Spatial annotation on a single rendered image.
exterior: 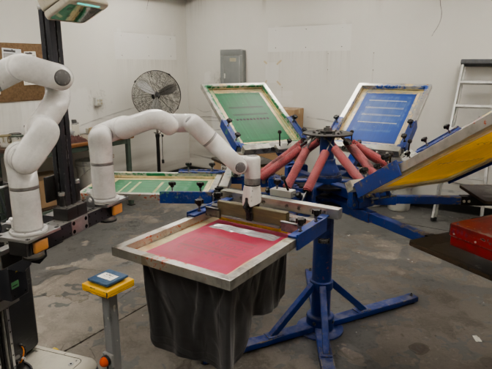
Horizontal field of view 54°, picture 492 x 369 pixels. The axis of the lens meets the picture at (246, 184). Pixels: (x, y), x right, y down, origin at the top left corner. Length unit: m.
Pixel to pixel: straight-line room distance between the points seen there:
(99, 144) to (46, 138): 0.44
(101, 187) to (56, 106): 0.49
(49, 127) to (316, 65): 5.20
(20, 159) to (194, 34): 6.17
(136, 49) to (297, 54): 2.19
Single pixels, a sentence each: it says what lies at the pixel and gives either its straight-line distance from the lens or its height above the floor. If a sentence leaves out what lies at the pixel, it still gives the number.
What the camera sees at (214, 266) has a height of 0.95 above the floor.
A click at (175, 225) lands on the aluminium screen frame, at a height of 0.99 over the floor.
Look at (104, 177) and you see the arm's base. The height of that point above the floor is 1.24.
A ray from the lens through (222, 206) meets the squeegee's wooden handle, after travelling 2.34.
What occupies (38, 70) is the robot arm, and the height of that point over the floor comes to 1.68.
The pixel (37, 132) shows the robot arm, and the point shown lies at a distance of 1.67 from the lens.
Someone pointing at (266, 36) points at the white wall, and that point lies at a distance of 6.94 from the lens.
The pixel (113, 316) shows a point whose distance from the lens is 1.86.
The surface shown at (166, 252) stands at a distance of 2.02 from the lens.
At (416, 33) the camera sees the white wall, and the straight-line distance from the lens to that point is 6.16.
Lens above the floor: 1.70
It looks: 14 degrees down
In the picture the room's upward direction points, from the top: straight up
